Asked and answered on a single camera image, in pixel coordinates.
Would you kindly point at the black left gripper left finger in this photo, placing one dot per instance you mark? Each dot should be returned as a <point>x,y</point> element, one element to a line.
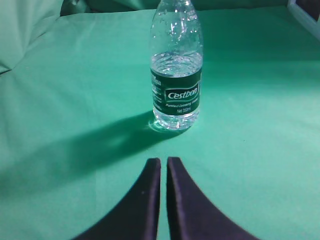
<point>136,215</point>

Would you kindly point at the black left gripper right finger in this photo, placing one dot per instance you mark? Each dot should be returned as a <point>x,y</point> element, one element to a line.
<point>191,215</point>

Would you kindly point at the clear plastic water bottle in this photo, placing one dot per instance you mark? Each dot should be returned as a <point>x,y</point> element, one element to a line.
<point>176,61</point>

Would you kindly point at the green cloth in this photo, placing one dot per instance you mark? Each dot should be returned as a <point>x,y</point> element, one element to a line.
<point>76,124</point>

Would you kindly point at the white drawer cabinet frame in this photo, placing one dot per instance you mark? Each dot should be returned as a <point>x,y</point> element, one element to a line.
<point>307,13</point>

